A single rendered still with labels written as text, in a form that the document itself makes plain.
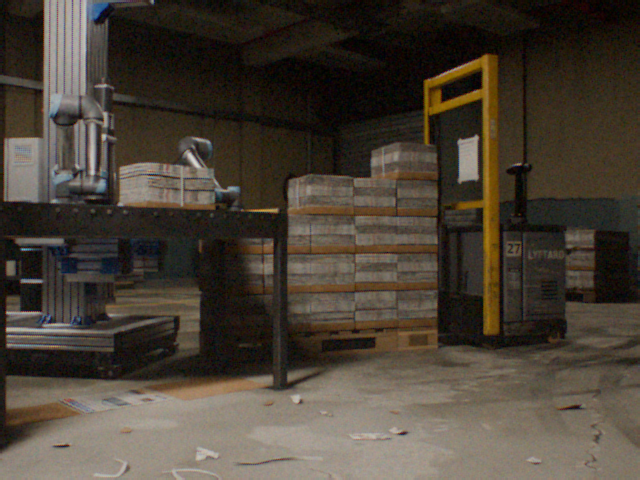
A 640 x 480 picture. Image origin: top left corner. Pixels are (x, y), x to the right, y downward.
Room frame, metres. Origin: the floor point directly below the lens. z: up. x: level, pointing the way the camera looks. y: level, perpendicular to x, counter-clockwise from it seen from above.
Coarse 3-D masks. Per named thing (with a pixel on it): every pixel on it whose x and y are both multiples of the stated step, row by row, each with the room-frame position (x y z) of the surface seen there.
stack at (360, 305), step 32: (288, 224) 3.92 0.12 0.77; (320, 224) 3.99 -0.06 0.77; (352, 224) 4.07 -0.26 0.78; (384, 224) 4.15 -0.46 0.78; (256, 256) 3.84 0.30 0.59; (288, 256) 3.91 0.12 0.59; (320, 256) 4.00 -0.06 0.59; (352, 256) 4.06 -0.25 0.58; (384, 256) 4.15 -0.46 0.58; (256, 320) 3.84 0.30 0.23; (288, 320) 3.91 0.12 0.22; (320, 320) 3.99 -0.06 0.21; (352, 320) 4.07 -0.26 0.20; (256, 352) 3.98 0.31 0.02; (288, 352) 4.05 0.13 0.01; (320, 352) 3.99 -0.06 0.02; (352, 352) 4.06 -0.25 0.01
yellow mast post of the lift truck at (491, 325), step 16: (496, 64) 4.23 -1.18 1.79; (496, 80) 4.23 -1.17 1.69; (496, 96) 4.23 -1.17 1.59; (496, 112) 4.23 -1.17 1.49; (496, 128) 4.23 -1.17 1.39; (496, 144) 4.23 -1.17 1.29; (496, 160) 4.23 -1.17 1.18; (496, 176) 4.23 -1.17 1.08; (496, 192) 4.23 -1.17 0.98; (496, 208) 4.23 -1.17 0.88; (496, 224) 4.23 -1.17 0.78; (496, 240) 4.23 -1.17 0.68; (496, 256) 4.23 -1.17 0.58; (496, 272) 4.23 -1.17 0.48; (496, 288) 4.23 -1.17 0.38; (496, 304) 4.23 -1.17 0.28; (496, 320) 4.23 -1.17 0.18
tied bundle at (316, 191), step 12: (300, 180) 4.12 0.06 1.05; (312, 180) 3.97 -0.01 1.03; (324, 180) 4.00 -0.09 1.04; (336, 180) 4.03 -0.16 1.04; (348, 180) 4.06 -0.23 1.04; (288, 192) 4.30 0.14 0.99; (300, 192) 4.11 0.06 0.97; (312, 192) 3.98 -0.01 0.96; (324, 192) 4.00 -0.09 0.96; (336, 192) 4.04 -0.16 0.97; (348, 192) 4.06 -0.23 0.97; (288, 204) 4.30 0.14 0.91; (300, 204) 4.12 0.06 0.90; (312, 204) 3.97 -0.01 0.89; (324, 204) 4.00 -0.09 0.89; (336, 204) 4.03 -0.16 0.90; (348, 204) 4.06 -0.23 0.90
